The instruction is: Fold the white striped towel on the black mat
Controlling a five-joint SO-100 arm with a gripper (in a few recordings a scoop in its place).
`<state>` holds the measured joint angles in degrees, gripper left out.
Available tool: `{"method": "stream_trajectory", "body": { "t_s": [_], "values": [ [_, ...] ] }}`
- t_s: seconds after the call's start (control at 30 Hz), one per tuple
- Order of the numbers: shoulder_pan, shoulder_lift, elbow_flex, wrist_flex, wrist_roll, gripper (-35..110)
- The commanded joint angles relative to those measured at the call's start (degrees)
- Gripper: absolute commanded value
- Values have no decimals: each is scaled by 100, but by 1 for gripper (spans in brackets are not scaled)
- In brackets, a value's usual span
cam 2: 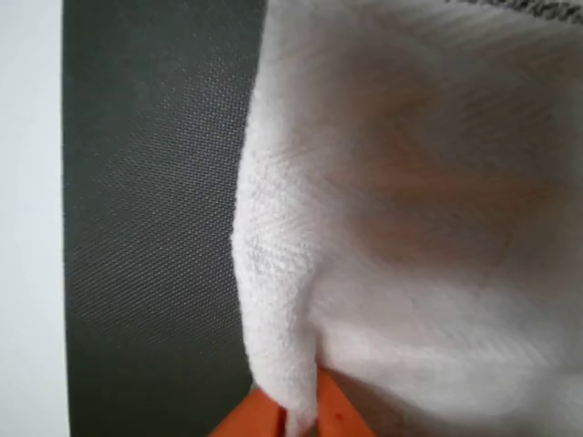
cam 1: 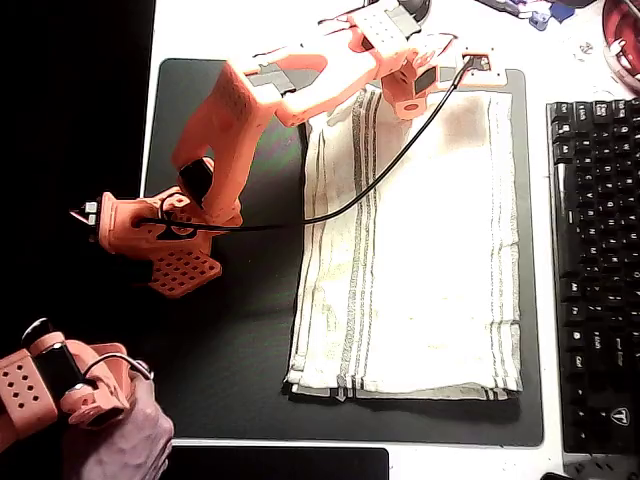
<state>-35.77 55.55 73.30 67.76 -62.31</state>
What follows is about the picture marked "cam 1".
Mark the black keyboard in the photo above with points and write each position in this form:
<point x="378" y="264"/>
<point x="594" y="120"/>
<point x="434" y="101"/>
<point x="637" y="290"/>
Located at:
<point x="600" y="275"/>

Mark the red bowl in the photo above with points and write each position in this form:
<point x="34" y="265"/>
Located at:
<point x="622" y="40"/>

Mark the white purple clutter item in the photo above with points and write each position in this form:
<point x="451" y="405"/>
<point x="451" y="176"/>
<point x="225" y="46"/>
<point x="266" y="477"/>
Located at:
<point x="505" y="6"/>

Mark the white striped towel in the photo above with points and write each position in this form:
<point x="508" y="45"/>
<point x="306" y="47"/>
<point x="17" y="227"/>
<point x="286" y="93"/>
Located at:
<point x="430" y="260"/>

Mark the person's hand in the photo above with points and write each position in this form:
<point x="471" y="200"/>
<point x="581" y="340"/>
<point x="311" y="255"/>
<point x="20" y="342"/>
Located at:
<point x="125" y="440"/>

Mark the small blue object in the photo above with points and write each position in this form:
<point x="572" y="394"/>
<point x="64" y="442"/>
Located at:
<point x="540" y="21"/>

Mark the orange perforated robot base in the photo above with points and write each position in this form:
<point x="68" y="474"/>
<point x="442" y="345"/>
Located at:
<point x="180" y="270"/>

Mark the orange camera mount with board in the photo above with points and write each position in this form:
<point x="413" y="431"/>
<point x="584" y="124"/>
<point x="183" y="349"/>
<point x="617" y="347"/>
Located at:
<point x="484" y="67"/>

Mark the black desk mat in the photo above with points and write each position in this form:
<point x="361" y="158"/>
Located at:
<point x="225" y="320"/>

